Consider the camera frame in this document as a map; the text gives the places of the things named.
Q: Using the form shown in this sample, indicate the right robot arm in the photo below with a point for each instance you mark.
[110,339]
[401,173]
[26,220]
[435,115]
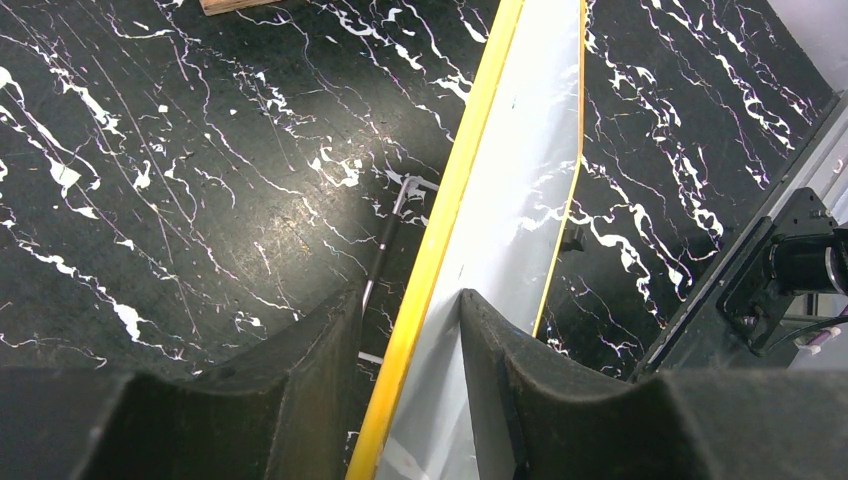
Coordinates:
[801,250]

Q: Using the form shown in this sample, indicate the wooden board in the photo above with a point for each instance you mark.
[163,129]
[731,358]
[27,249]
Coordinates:
[217,7]

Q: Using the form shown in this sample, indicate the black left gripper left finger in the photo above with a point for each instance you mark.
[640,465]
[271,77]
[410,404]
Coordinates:
[276,411]

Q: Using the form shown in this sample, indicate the aluminium frame rail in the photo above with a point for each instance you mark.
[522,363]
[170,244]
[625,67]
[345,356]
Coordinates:
[822,167]

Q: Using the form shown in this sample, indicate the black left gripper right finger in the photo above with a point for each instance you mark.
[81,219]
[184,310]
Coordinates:
[536,414]

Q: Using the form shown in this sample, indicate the black whiteboard clip right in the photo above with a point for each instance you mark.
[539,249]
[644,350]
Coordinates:
[573,239]

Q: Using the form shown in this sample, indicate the orange framed whiteboard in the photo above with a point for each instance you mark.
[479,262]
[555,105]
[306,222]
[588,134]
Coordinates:
[440,407]

